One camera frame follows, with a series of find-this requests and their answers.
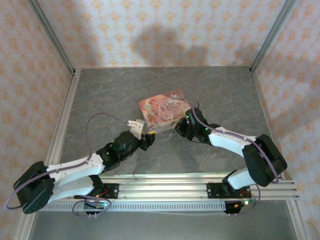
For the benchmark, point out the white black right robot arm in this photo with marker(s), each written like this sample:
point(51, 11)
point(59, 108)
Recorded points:
point(227, 141)

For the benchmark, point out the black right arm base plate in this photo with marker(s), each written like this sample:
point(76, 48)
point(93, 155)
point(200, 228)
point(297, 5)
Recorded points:
point(215, 190)

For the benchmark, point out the aluminium frame post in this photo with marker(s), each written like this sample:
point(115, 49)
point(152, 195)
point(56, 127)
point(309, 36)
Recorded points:
point(271, 35)
point(53, 37)

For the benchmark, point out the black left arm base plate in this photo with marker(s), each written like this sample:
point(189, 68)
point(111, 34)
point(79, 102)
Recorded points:
point(111, 191)

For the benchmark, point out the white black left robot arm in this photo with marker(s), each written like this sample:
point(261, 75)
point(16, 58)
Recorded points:
point(72, 170)

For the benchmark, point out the pink illustrated storybook box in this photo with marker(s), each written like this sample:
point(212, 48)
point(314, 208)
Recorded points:
point(162, 110)

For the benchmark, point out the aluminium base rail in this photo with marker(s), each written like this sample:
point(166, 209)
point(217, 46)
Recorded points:
point(162, 187)

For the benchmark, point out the aluminium table side rail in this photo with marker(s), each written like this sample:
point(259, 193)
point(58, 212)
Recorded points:
point(66, 110)
point(266, 110)

